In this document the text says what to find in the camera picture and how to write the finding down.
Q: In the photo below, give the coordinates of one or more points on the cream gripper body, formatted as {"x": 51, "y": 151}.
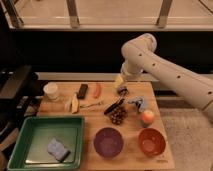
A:
{"x": 119, "y": 81}

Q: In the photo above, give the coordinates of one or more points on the red bowl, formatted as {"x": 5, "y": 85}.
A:
{"x": 151, "y": 142}

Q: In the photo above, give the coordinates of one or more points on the white cup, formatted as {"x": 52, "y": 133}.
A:
{"x": 51, "y": 91}

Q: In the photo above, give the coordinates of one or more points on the red yellow apple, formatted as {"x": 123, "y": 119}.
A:
{"x": 147, "y": 117}

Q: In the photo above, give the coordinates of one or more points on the wooden board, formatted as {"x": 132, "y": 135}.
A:
{"x": 131, "y": 158}

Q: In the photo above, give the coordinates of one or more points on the black chair at left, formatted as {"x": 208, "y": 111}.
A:
{"x": 16, "y": 93}

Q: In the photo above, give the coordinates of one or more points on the black rectangular block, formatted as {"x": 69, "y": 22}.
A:
{"x": 82, "y": 91}

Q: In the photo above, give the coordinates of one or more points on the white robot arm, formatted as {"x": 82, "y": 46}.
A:
{"x": 139, "y": 56}

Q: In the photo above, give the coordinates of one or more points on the yellow banana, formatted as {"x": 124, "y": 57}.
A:
{"x": 72, "y": 104}

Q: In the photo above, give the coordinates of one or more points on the purple bowl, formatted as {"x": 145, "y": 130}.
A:
{"x": 108, "y": 142}

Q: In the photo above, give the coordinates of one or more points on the blue grey cloth toy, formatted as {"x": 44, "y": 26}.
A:
{"x": 139, "y": 102}

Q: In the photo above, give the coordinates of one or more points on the green plastic tray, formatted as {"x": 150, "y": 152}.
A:
{"x": 30, "y": 151}

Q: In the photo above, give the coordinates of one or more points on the black handled brush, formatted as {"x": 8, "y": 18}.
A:
{"x": 122, "y": 91}

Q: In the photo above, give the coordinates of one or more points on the bunch of dark grapes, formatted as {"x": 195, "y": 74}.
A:
{"x": 118, "y": 115}

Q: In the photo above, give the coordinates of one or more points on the blue sponge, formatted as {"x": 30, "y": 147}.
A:
{"x": 57, "y": 150}

